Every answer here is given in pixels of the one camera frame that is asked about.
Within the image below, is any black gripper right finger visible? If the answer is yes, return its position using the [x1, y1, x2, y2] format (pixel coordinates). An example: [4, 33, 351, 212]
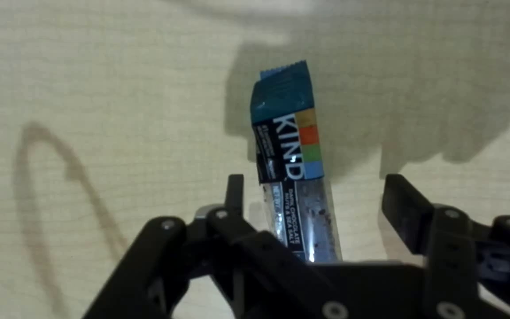
[381, 174, 436, 256]

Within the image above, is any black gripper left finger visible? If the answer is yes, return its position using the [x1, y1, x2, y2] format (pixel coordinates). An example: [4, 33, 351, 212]
[225, 174, 244, 226]

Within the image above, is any dark blue snack bar packet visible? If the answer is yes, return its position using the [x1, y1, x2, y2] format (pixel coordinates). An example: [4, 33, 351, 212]
[250, 61, 340, 265]

